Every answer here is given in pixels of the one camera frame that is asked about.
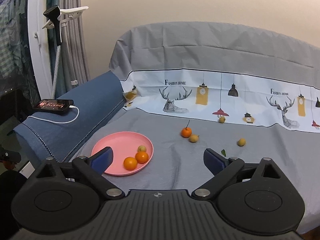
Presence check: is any yellow longan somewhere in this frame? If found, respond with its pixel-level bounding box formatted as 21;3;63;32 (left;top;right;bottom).
237;138;246;147
219;116;226;123

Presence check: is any grey patterned sofa cover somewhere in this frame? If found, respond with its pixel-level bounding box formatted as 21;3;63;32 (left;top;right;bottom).
77;22;319;233

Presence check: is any yellow longan fruit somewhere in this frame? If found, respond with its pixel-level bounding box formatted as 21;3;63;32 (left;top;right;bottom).
138;145;146;152

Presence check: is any yellow-green longan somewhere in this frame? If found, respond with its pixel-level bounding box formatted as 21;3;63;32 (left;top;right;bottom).
189;134;199;143

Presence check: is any white charging cable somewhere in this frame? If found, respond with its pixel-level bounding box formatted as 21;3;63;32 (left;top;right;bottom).
26;105;80;125

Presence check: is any gooseneck phone holder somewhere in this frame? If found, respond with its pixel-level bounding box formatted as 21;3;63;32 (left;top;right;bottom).
42;5;89;99

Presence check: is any blue sofa armrest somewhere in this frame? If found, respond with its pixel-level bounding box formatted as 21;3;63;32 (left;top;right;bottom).
14;72;125;167

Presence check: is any grey curtain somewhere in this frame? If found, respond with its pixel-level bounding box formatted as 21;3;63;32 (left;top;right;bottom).
46;0;90;98

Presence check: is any orange tangerine back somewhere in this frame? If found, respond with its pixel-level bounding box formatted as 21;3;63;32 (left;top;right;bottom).
135;151;149;164

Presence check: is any pink round plate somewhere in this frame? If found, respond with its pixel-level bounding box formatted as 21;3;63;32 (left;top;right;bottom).
91;131;153;177

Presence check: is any tangerine with stem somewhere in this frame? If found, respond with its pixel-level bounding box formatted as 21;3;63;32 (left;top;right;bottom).
180;121;193;138

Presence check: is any orange tangerine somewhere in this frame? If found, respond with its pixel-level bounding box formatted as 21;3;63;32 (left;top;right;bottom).
123;157;138;171
135;151;149;164

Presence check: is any white door frame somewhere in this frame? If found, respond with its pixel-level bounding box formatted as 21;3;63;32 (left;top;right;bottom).
27;0;52;99

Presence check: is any black smartphone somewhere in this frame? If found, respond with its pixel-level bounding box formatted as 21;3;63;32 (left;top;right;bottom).
33;99;74;114

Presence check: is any orange tangerine front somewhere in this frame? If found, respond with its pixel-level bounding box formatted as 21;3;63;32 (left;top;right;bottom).
123;157;138;171

